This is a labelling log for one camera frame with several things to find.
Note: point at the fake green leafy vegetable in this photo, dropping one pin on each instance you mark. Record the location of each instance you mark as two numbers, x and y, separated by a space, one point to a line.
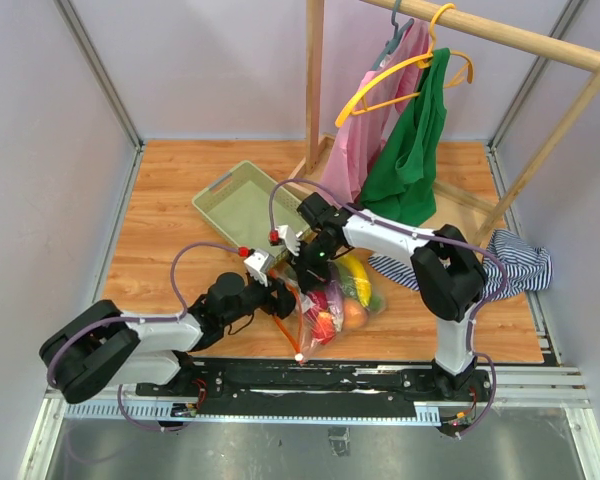
377 303

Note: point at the fake peach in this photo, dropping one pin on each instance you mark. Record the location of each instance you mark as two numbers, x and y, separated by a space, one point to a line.
355 315

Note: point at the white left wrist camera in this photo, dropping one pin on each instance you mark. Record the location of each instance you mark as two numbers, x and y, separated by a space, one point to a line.
258 264

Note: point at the grey-blue clothes hanger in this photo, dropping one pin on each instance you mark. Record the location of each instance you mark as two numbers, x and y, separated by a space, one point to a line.
394 41

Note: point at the fake purple eggplant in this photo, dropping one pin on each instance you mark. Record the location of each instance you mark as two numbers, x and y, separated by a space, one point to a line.
335 299

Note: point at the green tank top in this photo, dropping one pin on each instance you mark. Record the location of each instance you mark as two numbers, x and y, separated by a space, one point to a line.
400 184

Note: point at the fake strawberry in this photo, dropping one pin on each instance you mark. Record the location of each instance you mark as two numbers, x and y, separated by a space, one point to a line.
323 329

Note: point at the clear zip top bag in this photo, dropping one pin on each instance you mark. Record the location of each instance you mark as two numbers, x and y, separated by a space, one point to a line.
302 342

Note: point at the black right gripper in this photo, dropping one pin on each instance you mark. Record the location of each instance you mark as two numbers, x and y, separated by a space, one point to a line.
309 276

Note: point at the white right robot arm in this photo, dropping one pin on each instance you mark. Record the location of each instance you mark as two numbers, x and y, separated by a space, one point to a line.
449 276

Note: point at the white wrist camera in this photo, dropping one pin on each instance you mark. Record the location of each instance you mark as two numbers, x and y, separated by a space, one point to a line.
258 264
286 236

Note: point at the light green plastic basket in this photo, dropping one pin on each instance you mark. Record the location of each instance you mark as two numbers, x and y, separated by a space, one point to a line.
237 206

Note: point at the pink shirt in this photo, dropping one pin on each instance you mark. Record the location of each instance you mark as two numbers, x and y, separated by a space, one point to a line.
359 140

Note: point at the fake red apple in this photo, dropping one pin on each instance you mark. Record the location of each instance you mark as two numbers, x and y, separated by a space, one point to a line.
319 300

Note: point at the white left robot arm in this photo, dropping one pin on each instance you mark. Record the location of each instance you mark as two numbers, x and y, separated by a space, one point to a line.
105 346

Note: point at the wooden clothes rack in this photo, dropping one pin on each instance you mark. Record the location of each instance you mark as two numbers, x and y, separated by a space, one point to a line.
544 47

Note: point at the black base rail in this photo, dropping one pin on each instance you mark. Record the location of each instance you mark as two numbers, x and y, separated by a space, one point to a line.
281 393

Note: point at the fake yellow banana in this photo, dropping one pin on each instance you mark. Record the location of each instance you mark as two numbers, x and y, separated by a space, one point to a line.
360 278

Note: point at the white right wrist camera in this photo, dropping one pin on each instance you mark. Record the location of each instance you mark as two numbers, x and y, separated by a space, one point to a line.
286 236

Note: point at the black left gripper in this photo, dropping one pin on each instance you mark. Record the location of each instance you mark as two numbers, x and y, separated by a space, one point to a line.
282 305

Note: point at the blue striped cloth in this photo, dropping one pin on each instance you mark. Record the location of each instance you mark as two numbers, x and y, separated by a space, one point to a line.
527 268

